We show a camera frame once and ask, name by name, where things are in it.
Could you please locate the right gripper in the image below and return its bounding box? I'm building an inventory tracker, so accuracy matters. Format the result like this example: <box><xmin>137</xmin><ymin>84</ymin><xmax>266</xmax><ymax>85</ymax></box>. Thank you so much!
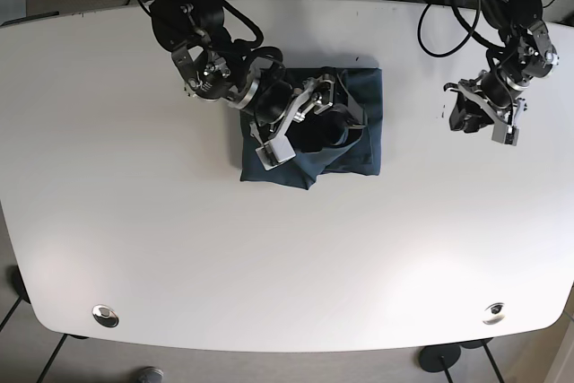
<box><xmin>241</xmin><ymin>73</ymin><xmax>367</xmax><ymax>152</ymax></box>

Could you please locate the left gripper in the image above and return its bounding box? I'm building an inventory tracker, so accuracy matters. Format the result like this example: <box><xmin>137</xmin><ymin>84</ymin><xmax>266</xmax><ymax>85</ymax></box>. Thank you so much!
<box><xmin>443</xmin><ymin>70</ymin><xmax>526</xmax><ymax>133</ymax></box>

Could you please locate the dark blue T-shirt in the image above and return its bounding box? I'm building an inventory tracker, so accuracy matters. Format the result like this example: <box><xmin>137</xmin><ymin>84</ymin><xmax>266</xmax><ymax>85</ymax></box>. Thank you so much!
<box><xmin>240</xmin><ymin>68</ymin><xmax>383</xmax><ymax>190</ymax></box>

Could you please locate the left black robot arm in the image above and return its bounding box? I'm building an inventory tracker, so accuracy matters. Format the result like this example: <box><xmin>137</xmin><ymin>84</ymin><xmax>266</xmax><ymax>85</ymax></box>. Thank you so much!
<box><xmin>444</xmin><ymin>0</ymin><xmax>559</xmax><ymax>144</ymax></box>

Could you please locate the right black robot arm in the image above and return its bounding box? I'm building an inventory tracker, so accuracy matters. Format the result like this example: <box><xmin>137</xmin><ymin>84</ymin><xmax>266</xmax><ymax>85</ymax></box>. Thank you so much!
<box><xmin>137</xmin><ymin>0</ymin><xmax>367</xmax><ymax>162</ymax></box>

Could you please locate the right silver table grommet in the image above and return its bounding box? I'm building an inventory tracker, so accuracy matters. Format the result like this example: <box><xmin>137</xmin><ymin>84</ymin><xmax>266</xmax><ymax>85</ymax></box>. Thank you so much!
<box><xmin>482</xmin><ymin>302</ymin><xmax>506</xmax><ymax>326</ymax></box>

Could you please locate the silver table grommet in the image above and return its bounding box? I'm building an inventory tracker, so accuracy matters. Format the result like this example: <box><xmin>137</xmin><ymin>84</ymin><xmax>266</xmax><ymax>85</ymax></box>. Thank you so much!
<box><xmin>91</xmin><ymin>304</ymin><xmax>119</xmax><ymax>328</ymax></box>
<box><xmin>482</xmin><ymin>302</ymin><xmax>506</xmax><ymax>326</ymax></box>

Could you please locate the black round stand base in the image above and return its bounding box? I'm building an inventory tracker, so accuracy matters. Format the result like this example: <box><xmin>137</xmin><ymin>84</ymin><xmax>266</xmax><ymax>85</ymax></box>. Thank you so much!
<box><xmin>418</xmin><ymin>344</ymin><xmax>461</xmax><ymax>373</ymax></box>

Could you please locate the left silver table grommet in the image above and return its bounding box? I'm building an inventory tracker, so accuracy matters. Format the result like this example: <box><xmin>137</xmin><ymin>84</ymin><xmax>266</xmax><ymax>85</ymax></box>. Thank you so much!
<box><xmin>91</xmin><ymin>304</ymin><xmax>119</xmax><ymax>328</ymax></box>

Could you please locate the grey shoe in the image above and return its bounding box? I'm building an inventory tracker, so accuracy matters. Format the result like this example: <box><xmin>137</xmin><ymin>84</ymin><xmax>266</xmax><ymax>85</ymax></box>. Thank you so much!
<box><xmin>134</xmin><ymin>367</ymin><xmax>164</xmax><ymax>383</ymax></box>

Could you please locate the black table leg left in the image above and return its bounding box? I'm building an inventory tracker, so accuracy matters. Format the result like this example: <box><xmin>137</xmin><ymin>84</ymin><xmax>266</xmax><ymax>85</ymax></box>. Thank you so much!
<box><xmin>0</xmin><ymin>265</ymin><xmax>30</xmax><ymax>331</ymax></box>

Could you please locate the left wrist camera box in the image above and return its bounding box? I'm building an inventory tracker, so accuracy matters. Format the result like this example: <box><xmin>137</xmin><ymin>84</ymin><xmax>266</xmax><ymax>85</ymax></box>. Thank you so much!
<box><xmin>491</xmin><ymin>122</ymin><xmax>519</xmax><ymax>146</ymax></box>

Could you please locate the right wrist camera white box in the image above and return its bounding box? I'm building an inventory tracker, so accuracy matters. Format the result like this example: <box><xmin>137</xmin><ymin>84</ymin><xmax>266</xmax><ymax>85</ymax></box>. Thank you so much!
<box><xmin>256</xmin><ymin>135</ymin><xmax>296</xmax><ymax>170</ymax></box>

